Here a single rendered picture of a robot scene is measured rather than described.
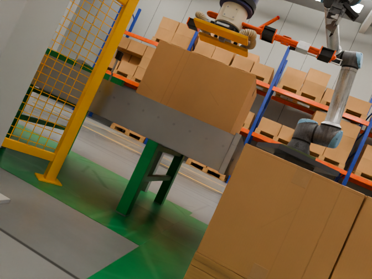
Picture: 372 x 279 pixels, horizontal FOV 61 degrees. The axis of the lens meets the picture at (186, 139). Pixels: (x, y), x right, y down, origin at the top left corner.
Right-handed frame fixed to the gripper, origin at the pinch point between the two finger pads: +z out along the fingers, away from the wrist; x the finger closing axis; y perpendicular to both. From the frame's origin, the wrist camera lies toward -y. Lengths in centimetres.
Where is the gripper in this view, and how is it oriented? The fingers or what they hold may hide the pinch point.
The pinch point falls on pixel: (333, 31)
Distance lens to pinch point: 212.0
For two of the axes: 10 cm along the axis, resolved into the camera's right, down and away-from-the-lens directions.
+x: -2.0, -1.2, -9.7
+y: -8.9, -4.0, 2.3
